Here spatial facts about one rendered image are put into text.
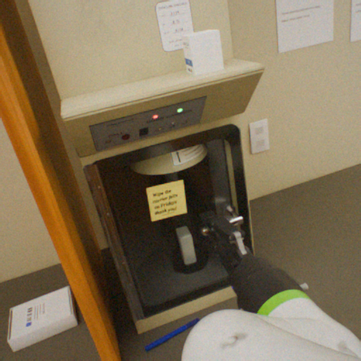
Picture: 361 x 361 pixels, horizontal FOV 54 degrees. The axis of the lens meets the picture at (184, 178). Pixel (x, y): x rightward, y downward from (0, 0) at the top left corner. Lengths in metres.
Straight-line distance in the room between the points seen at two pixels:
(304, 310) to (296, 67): 0.94
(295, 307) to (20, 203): 0.89
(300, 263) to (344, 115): 0.66
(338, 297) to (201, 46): 0.66
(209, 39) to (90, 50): 0.19
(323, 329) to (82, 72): 0.51
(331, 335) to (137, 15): 0.54
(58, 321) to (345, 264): 0.75
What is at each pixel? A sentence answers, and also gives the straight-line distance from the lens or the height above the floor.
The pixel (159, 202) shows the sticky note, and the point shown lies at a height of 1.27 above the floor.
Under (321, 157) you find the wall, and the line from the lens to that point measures 1.46.
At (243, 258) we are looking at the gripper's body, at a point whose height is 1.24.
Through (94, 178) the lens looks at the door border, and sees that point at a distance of 0.66.
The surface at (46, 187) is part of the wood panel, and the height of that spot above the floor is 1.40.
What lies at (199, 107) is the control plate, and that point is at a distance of 0.60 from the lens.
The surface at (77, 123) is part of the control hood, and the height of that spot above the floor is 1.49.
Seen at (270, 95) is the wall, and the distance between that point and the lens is 1.26.
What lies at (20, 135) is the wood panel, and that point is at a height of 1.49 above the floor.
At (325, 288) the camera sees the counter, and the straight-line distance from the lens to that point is 0.97.
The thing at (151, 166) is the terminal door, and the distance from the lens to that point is 0.67.
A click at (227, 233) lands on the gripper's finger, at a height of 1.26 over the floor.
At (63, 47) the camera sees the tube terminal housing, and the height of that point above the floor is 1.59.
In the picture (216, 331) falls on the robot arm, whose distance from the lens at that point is 0.37.
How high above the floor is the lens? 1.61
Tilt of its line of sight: 26 degrees down
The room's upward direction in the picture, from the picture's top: 11 degrees counter-clockwise
